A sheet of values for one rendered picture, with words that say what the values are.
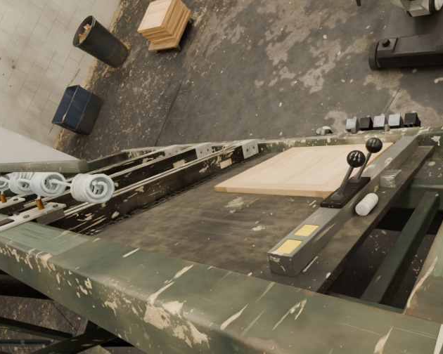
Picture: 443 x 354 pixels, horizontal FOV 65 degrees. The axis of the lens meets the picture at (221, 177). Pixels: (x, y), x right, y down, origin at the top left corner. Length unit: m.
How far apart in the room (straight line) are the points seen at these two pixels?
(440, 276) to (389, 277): 0.20
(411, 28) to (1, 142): 4.22
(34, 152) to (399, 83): 4.03
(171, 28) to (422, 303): 4.22
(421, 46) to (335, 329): 2.34
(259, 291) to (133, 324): 0.19
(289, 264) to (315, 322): 0.26
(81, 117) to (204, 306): 5.07
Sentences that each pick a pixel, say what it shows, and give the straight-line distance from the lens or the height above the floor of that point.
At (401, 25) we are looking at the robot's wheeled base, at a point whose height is 0.17.
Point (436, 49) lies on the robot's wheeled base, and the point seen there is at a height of 0.19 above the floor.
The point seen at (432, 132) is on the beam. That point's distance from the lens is 1.45.
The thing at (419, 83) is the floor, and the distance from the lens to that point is 2.68.
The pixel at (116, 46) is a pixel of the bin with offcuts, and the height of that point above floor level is 0.21.
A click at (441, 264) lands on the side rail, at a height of 1.63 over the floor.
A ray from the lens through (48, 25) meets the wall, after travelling 6.49.
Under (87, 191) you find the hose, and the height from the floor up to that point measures 1.84.
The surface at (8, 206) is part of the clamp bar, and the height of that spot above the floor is 1.77.
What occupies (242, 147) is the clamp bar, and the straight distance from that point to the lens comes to 1.64.
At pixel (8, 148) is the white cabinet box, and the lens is 4.79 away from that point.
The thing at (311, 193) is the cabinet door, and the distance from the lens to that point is 1.00.
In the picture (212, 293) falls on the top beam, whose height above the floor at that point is 1.85.
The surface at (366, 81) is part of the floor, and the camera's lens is 2.81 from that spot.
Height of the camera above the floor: 2.19
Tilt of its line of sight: 45 degrees down
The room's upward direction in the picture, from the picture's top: 61 degrees counter-clockwise
